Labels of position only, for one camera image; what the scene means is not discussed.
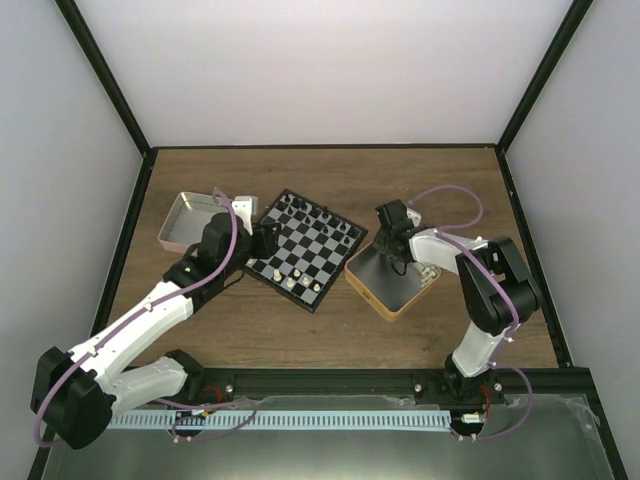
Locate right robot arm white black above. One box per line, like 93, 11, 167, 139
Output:
373, 200, 542, 403

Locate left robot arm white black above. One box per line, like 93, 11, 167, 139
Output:
30, 211, 281, 449

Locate white chess pawns in tin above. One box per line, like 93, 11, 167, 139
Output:
416, 264, 439, 286

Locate black white chess board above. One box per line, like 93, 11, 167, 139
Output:
244, 189, 368, 312

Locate yellow metal tin box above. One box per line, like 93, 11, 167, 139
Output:
344, 243, 441, 322

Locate pink metal tin tray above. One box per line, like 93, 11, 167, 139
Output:
157, 192, 227, 254

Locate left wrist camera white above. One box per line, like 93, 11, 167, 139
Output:
231, 195, 258, 236

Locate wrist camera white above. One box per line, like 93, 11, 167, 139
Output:
231, 195, 258, 236
406, 208, 422, 230

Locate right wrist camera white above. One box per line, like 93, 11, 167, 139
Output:
406, 208, 422, 230

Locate black mounting rail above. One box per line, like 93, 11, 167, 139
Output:
186, 367, 595, 408

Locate light blue slotted cable duct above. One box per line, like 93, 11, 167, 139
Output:
109, 410, 451, 432

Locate black enclosure frame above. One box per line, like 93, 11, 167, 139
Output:
57, 1, 627, 479

